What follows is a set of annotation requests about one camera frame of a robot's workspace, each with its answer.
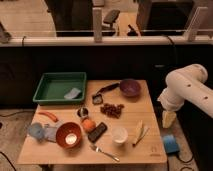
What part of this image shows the white cup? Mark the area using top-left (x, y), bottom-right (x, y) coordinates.
top-left (111, 127), bottom-right (128, 145)

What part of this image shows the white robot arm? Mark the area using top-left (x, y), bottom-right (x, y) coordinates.
top-left (158, 64), bottom-right (213, 128)

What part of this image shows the silver fork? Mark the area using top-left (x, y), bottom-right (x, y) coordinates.
top-left (90, 144), bottom-right (120, 162)

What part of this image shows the purple bowl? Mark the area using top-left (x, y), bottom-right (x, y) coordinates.
top-left (119, 79), bottom-right (141, 97)

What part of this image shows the banana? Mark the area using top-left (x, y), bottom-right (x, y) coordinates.
top-left (132, 121), bottom-right (149, 146)

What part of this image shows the wooden table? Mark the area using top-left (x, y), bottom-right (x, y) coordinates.
top-left (18, 80), bottom-right (167, 165)

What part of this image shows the blue cup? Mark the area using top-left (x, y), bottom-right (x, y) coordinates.
top-left (27, 122), bottom-right (44, 140)

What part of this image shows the grey cloth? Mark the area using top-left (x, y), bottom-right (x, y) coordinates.
top-left (44, 121), bottom-right (62, 142)

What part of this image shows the small metal cup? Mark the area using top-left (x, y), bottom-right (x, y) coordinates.
top-left (77, 107), bottom-right (89, 119)

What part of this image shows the grey sponge in tray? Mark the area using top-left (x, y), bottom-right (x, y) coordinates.
top-left (64, 88), bottom-right (81, 100)

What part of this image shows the black remote control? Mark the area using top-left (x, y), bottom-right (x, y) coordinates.
top-left (88, 122), bottom-right (107, 143)

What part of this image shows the orange fruit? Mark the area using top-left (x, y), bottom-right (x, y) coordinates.
top-left (82, 119), bottom-right (96, 133)

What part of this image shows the red bowl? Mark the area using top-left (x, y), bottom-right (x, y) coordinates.
top-left (56, 122), bottom-right (82, 149)

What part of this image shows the green plastic tray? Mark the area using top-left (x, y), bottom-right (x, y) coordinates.
top-left (33, 72), bottom-right (87, 105)

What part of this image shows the dark red grape bunch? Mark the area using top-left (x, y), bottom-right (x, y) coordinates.
top-left (100, 103), bottom-right (124, 118)

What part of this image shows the black handled scoop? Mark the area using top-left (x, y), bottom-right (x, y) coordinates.
top-left (92, 83), bottom-right (119, 105)

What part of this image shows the orange carrot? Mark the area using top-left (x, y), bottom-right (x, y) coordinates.
top-left (38, 111), bottom-right (58, 122)

